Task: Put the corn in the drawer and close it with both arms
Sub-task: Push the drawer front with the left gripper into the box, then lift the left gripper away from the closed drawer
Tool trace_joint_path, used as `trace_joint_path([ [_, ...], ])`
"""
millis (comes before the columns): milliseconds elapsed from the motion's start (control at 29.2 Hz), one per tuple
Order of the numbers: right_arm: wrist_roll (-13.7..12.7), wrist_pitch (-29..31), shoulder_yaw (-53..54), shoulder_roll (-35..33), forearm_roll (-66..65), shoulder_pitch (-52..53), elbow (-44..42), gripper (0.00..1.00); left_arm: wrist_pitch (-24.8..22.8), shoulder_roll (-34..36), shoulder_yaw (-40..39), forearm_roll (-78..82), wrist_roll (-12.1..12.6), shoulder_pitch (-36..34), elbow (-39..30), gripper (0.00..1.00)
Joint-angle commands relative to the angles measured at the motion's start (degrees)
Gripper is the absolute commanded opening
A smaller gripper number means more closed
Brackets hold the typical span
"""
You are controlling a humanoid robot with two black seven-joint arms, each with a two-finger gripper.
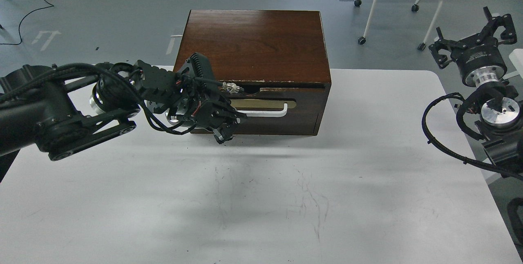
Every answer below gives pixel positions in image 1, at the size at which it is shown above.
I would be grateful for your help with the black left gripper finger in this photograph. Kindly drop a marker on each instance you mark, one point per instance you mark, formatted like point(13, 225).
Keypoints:
point(225, 131)
point(232, 88)

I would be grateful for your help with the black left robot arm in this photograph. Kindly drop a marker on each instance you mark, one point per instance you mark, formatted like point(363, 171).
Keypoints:
point(69, 108)

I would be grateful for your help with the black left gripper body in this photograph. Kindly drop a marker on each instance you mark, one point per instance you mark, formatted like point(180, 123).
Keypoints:
point(191, 97)

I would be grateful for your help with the wooden drawer with brown front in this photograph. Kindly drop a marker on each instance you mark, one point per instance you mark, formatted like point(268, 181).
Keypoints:
point(305, 111)

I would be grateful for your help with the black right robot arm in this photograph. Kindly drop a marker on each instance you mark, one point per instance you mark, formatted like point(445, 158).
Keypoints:
point(491, 113)

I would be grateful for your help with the dark brown wooden cabinet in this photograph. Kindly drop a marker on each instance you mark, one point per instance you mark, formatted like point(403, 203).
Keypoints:
point(276, 56)

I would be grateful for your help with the white drawer handle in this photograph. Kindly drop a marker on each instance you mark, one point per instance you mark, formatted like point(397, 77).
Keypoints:
point(266, 114)

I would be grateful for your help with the white table leg bar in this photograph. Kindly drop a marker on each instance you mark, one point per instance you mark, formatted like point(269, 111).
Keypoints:
point(490, 176)

